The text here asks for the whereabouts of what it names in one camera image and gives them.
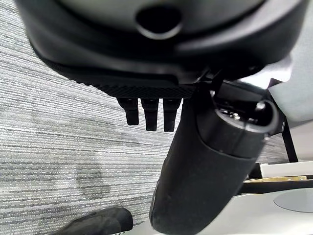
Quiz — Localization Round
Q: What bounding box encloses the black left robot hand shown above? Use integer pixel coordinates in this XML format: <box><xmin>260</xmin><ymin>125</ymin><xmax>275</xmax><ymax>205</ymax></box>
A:
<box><xmin>15</xmin><ymin>0</ymin><xmax>309</xmax><ymax>235</ymax></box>

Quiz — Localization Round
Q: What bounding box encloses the black slanted strut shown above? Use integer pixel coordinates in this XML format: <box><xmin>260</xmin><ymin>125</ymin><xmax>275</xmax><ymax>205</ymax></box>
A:
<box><xmin>280</xmin><ymin>119</ymin><xmax>299</xmax><ymax>163</ymax></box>

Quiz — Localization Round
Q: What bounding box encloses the white flat block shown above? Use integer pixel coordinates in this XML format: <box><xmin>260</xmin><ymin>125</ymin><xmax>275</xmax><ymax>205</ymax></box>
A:
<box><xmin>259</xmin><ymin>162</ymin><xmax>313</xmax><ymax>179</ymax></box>

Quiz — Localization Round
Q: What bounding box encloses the dark robot foot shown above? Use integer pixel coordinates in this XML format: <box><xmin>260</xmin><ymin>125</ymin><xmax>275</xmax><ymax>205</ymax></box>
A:
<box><xmin>52</xmin><ymin>207</ymin><xmax>134</xmax><ymax>235</ymax></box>

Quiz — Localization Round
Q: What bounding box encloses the black bar with brass plate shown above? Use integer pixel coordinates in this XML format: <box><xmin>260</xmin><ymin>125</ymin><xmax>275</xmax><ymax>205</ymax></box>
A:
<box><xmin>238</xmin><ymin>176</ymin><xmax>313</xmax><ymax>196</ymax></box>

